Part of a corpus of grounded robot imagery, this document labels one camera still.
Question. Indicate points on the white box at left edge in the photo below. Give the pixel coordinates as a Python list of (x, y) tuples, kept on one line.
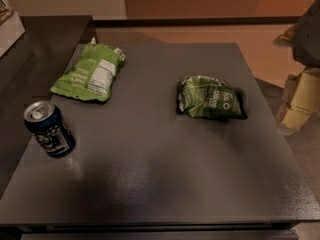
[(11, 27)]

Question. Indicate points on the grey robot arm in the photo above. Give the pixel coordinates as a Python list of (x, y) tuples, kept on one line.
[(305, 38)]

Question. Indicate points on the light green rice chip bag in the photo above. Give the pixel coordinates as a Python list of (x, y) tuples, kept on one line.
[(91, 77)]

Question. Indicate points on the blue soda can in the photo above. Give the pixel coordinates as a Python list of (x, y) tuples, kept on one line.
[(46, 123)]

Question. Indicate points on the dark green jalapeno chip bag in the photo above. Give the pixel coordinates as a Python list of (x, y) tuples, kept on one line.
[(208, 98)]

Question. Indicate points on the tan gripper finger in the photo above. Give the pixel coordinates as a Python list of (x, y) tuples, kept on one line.
[(301, 98)]

